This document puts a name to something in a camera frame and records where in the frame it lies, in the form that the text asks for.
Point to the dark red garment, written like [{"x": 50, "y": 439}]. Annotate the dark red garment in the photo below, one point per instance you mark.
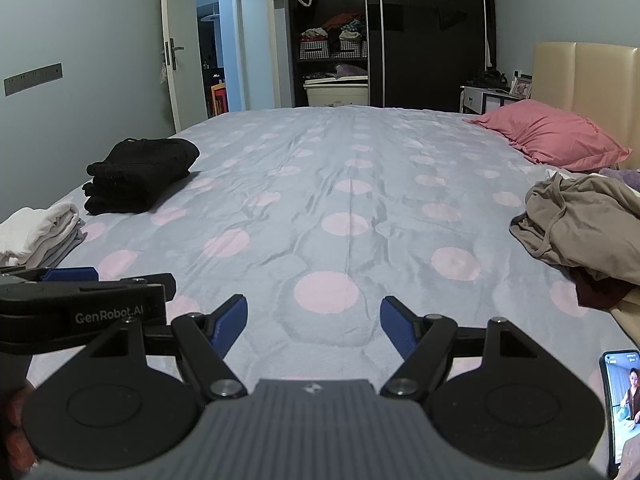
[{"x": 597, "y": 290}]

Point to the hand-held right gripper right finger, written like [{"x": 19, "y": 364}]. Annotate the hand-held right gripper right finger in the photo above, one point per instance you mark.
[{"x": 398, "y": 327}]

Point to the white pendant lamp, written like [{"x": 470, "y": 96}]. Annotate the white pendant lamp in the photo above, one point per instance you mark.
[{"x": 210, "y": 18}]

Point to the white room door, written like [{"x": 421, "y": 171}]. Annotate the white room door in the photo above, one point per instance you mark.
[{"x": 184, "y": 95}]

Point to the stack of black folded clothes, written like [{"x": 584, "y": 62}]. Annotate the stack of black folded clothes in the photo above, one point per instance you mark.
[{"x": 140, "y": 175}]

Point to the purple fuzzy garment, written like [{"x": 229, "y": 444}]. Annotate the purple fuzzy garment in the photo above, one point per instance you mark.
[{"x": 622, "y": 177}]

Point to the smartphone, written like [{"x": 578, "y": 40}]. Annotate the smartphone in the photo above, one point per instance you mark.
[{"x": 622, "y": 410}]

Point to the white nightstand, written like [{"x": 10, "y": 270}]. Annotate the white nightstand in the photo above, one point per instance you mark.
[{"x": 475, "y": 100}]

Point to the red orange chair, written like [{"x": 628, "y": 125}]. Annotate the red orange chair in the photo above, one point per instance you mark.
[{"x": 218, "y": 100}]

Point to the checkered storage basket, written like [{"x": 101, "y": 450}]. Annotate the checkered storage basket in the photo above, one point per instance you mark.
[
  {"x": 314, "y": 50},
  {"x": 349, "y": 49}
]

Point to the dark wardrobe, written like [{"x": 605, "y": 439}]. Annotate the dark wardrobe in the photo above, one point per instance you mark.
[{"x": 425, "y": 60}]

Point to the bed with pink dotted sheet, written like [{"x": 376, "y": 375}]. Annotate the bed with pink dotted sheet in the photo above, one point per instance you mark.
[{"x": 320, "y": 180}]

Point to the white laundry basket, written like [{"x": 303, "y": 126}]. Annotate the white laundry basket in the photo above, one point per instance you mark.
[{"x": 335, "y": 92}]

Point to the person's left hand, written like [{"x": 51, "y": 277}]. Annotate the person's left hand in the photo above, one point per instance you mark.
[{"x": 12, "y": 440}]

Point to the grey folded shirt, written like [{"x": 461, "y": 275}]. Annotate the grey folded shirt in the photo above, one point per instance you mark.
[{"x": 62, "y": 251}]

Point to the black bag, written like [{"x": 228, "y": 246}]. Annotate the black bag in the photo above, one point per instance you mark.
[{"x": 487, "y": 80}]

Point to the taupe garment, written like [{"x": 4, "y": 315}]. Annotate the taupe garment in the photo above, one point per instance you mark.
[{"x": 575, "y": 220}]

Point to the beige padded headboard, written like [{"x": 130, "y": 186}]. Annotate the beige padded headboard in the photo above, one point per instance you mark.
[{"x": 590, "y": 75}]

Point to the grey wall switch plate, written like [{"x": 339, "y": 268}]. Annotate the grey wall switch plate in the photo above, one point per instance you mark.
[{"x": 32, "y": 79}]

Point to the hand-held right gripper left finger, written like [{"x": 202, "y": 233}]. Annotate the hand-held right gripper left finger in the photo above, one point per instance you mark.
[{"x": 230, "y": 325}]

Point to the white cloth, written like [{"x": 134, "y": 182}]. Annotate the white cloth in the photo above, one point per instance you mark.
[{"x": 557, "y": 175}]

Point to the pink pillow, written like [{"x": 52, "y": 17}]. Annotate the pink pillow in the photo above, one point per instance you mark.
[{"x": 550, "y": 130}]

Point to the clothes on wardrobe shelf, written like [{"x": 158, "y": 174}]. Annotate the clothes on wardrobe shelf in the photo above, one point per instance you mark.
[{"x": 340, "y": 27}]

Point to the cream cloth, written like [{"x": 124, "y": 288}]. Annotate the cream cloth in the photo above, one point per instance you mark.
[{"x": 627, "y": 315}]

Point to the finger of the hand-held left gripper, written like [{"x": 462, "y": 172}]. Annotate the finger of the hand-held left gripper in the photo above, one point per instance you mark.
[
  {"x": 168, "y": 286},
  {"x": 70, "y": 274}
]

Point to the photo frame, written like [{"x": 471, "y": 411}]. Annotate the photo frame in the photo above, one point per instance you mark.
[{"x": 521, "y": 87}]

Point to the white long sleeve shirt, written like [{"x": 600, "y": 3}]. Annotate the white long sleeve shirt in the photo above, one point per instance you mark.
[{"x": 30, "y": 230}]

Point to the purple folded cloth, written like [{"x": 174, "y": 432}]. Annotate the purple folded cloth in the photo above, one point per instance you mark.
[{"x": 350, "y": 71}]

